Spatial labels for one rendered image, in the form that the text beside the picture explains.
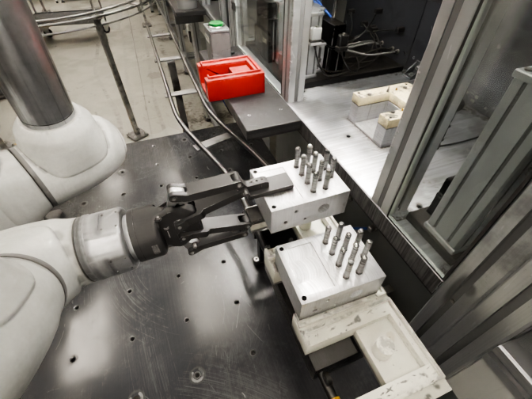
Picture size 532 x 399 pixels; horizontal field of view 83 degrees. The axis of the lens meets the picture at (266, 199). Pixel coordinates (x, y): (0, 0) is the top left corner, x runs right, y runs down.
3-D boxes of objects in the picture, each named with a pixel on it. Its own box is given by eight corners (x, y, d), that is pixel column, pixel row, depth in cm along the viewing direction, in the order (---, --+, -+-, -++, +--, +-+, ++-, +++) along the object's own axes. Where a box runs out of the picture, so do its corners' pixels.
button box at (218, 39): (207, 63, 95) (202, 21, 87) (231, 60, 97) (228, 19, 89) (214, 73, 90) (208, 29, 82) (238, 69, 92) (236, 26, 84)
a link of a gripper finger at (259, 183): (233, 189, 43) (230, 174, 41) (265, 180, 44) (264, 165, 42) (235, 196, 42) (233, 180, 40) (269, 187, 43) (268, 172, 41)
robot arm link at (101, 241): (70, 256, 34) (124, 241, 35) (75, 202, 40) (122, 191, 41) (103, 294, 40) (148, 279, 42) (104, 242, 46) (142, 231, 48)
